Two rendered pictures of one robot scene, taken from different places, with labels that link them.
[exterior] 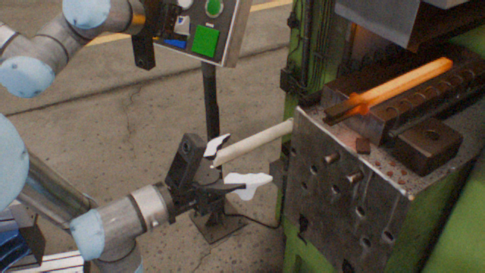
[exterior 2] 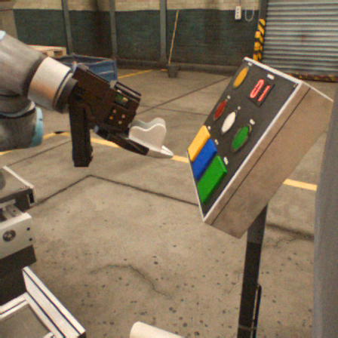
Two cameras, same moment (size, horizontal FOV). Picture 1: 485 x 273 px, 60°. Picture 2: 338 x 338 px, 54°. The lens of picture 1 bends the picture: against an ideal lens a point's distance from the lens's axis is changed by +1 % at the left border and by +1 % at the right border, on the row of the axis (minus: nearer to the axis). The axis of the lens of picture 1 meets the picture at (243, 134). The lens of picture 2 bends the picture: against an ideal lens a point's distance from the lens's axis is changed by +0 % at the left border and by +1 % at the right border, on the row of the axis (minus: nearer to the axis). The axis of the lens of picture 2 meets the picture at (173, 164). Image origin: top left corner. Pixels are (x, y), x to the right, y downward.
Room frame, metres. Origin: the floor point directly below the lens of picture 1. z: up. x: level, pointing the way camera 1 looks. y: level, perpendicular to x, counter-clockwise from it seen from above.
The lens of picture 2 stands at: (0.68, -0.32, 1.29)
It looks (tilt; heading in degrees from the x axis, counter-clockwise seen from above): 24 degrees down; 56
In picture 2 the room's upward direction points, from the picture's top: straight up
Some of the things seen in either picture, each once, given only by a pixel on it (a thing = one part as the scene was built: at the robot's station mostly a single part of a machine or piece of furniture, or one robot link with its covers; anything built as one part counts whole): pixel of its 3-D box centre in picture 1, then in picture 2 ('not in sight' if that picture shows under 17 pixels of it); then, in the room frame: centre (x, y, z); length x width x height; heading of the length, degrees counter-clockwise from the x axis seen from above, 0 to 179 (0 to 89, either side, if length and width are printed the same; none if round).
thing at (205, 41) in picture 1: (206, 41); (213, 180); (1.06, 0.10, 1.01); 0.07 x 0.05 x 0.07; 59
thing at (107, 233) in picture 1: (107, 228); not in sight; (0.44, 0.23, 0.98); 0.11 x 0.08 x 0.09; 124
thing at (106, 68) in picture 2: not in sight; (76, 79); (2.49, 5.15, 0.36); 1.20 x 0.80 x 0.72; 105
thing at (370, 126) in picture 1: (408, 83); not in sight; (0.91, -0.43, 0.96); 0.42 x 0.20 x 0.09; 124
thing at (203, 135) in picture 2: not in sight; (200, 143); (1.16, 0.28, 1.01); 0.07 x 0.05 x 0.07; 59
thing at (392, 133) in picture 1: (436, 111); not in sight; (0.80, -0.46, 0.95); 0.34 x 0.03 x 0.03; 124
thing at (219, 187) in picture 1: (223, 183); not in sight; (0.53, 0.04, 1.00); 0.09 x 0.05 x 0.02; 88
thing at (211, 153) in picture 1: (215, 153); not in sight; (0.63, 0.06, 0.98); 0.09 x 0.03 x 0.06; 160
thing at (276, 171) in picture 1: (281, 174); not in sight; (1.16, -0.15, 0.36); 0.09 x 0.07 x 0.12; 34
